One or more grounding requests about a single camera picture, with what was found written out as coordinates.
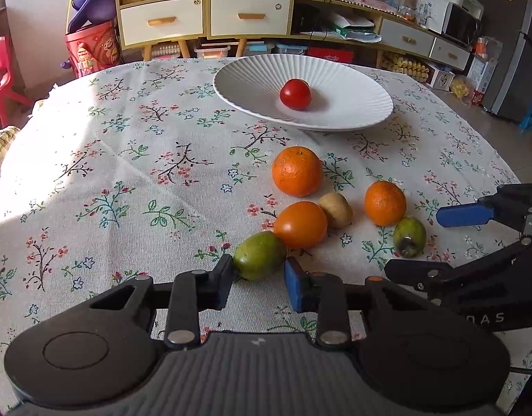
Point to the yellow-framed wooden cabinet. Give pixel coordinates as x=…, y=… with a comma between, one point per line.
x=248, y=45

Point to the black microwave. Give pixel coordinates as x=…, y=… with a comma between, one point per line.
x=461, y=24

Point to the smooth orange persimmon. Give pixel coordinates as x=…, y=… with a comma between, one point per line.
x=300, y=224

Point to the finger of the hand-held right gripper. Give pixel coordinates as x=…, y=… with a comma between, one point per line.
x=465, y=216
x=439, y=274

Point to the white ribbed plate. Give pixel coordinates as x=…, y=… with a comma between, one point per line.
x=248, y=84

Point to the green mango with dark spot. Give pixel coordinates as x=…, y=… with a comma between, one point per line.
x=409, y=237

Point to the large orange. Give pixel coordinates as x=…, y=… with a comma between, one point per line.
x=297, y=171

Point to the white cabinet drawer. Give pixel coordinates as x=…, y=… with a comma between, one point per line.
x=250, y=15
x=162, y=21

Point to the row of yellow toys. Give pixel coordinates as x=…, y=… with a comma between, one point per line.
x=407, y=67

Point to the floral tablecloth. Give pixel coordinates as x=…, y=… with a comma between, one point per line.
x=118, y=173

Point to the stack of papers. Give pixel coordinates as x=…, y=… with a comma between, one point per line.
x=352, y=28

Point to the purple plastic toy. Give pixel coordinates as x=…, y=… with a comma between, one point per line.
x=88, y=6

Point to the small orange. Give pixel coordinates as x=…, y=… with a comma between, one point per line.
x=384, y=203

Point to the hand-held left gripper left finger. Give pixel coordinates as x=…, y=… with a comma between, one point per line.
x=224, y=284

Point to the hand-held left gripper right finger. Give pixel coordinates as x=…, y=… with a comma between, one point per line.
x=294, y=288

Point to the red printed bucket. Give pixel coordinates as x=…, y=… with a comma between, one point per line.
x=92, y=52

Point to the red flat box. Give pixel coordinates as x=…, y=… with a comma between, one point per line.
x=331, y=55

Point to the clear plastic storage box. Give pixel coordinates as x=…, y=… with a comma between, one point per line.
x=212, y=50

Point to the grey refrigerator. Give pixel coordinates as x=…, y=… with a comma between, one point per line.
x=508, y=52

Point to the red tomato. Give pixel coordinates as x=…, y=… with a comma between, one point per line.
x=295, y=94

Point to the brown kiwi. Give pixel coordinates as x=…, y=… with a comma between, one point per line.
x=336, y=210

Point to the grey cabinet drawer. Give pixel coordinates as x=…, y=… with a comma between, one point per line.
x=450, y=54
x=407, y=38

